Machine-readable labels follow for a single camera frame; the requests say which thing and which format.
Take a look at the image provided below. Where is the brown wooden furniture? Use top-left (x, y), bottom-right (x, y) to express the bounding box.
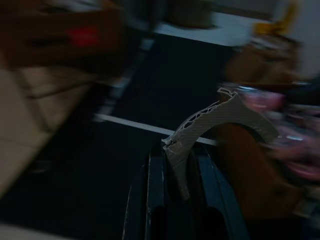
top-left (216, 122), bottom-right (302, 222)

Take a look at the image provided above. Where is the brown box with red label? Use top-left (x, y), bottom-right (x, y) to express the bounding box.
top-left (0, 0), bottom-right (127, 77)

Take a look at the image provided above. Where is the black floor mat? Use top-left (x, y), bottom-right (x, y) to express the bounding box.
top-left (0, 32), bottom-right (251, 240)

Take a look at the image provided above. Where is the grey curved printed plastic piece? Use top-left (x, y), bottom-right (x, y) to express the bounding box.
top-left (161, 87), bottom-right (280, 201)

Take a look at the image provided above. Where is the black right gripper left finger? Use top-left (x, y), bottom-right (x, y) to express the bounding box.
top-left (146, 147), bottom-right (169, 240)

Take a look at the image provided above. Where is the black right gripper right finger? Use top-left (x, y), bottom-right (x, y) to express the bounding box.
top-left (189, 144), bottom-right (251, 240)

